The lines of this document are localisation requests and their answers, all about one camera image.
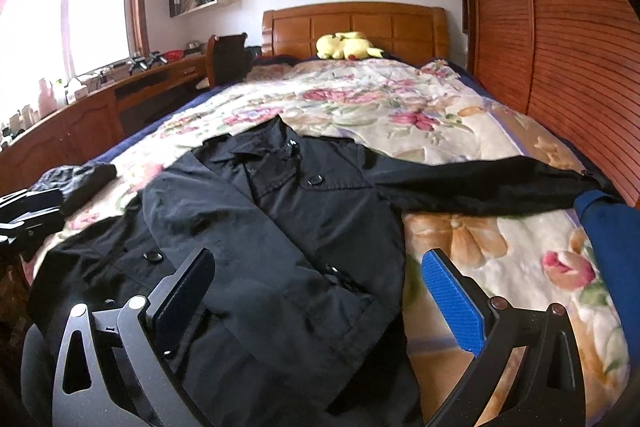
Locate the floral blanket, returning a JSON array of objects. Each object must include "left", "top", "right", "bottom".
[{"left": 30, "top": 57, "right": 632, "bottom": 427}]

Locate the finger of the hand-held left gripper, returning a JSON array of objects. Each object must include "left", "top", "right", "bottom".
[
  {"left": 0, "top": 188, "right": 63, "bottom": 222},
  {"left": 0, "top": 212, "right": 67, "bottom": 259}
]

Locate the yellow plush toy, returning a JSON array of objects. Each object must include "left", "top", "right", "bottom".
[{"left": 316, "top": 31, "right": 385, "bottom": 61}]

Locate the wooden desk cabinet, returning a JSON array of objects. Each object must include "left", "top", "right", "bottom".
[{"left": 0, "top": 54, "right": 211, "bottom": 196}]

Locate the navy bed sheet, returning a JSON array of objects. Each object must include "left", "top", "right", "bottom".
[{"left": 100, "top": 79, "right": 223, "bottom": 165}]

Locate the blue cloth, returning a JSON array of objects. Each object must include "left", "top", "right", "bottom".
[{"left": 572, "top": 189, "right": 640, "bottom": 320}]

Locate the black device on desk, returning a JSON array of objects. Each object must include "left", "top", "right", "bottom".
[{"left": 126, "top": 52, "right": 166, "bottom": 74}]

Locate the wooden chair with black cloth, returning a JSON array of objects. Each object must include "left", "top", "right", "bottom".
[{"left": 206, "top": 33, "right": 254, "bottom": 88}]

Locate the pink bottle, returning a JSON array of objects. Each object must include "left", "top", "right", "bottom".
[{"left": 37, "top": 78, "right": 57, "bottom": 116}]

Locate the window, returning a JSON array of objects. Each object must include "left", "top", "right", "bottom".
[{"left": 0, "top": 0, "right": 151, "bottom": 108}]

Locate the dark grey patterned cloth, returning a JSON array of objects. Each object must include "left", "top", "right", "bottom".
[{"left": 31, "top": 162, "right": 117, "bottom": 214}]

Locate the wooden bed headboard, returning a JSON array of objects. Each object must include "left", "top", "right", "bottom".
[{"left": 261, "top": 2, "right": 448, "bottom": 60}]

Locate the wooden slatted wardrobe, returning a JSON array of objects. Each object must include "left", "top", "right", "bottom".
[{"left": 452, "top": 0, "right": 640, "bottom": 208}]

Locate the person's dark trouser leg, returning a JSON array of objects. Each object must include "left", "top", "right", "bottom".
[{"left": 19, "top": 322, "right": 68, "bottom": 427}]

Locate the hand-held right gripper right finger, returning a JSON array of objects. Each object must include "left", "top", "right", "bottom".
[{"left": 421, "top": 248, "right": 587, "bottom": 427}]

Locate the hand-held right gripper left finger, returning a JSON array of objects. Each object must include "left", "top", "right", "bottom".
[{"left": 50, "top": 248, "right": 217, "bottom": 427}]

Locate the black jacket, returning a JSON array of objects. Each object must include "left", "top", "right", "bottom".
[{"left": 27, "top": 117, "right": 621, "bottom": 427}]

